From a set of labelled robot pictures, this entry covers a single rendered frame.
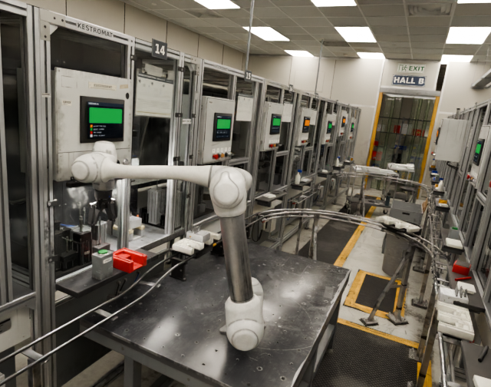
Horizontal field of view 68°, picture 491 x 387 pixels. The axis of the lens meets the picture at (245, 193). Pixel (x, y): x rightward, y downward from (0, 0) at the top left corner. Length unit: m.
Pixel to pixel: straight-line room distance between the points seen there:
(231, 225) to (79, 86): 0.87
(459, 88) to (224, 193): 8.92
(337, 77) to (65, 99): 8.96
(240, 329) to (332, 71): 9.14
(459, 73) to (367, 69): 2.04
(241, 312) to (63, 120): 1.07
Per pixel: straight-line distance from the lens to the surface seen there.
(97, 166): 1.51
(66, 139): 1.70
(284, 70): 10.64
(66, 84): 1.70
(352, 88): 10.10
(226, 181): 1.34
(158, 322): 1.95
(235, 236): 1.45
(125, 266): 1.90
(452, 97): 9.94
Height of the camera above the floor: 1.74
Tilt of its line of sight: 13 degrees down
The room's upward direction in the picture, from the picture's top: 6 degrees clockwise
